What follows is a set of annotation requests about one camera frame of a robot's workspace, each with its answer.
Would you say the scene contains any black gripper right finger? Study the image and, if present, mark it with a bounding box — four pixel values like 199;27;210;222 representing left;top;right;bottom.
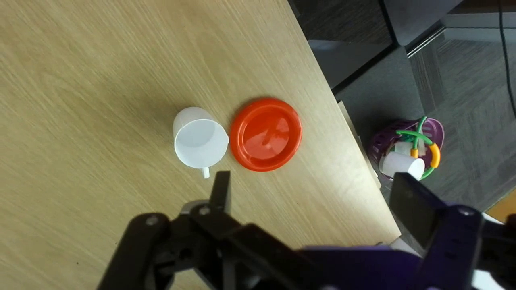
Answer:
388;170;516;290

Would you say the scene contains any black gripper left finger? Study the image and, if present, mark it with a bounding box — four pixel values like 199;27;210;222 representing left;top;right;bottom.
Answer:
97;170;325;290

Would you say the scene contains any white cup with handle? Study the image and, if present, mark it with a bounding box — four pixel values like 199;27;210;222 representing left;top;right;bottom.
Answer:
172;106;231;180

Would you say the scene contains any white toy mug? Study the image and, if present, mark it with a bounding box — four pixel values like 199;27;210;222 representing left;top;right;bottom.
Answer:
380;151;426;182

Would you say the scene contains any purple plastic basket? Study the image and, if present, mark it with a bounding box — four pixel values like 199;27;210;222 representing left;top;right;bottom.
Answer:
368;116;449;182

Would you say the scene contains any dark cabinet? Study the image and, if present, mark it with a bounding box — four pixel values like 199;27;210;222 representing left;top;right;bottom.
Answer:
288;0;465;93

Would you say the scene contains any orange toy ring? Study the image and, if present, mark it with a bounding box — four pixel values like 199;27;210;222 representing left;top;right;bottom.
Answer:
410;141;444;170

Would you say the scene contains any green toy ring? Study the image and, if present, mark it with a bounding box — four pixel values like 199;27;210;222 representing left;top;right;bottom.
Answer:
396;114;439;180

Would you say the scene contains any thin black cable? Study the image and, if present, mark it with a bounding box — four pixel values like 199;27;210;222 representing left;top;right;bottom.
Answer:
496;0;516;121

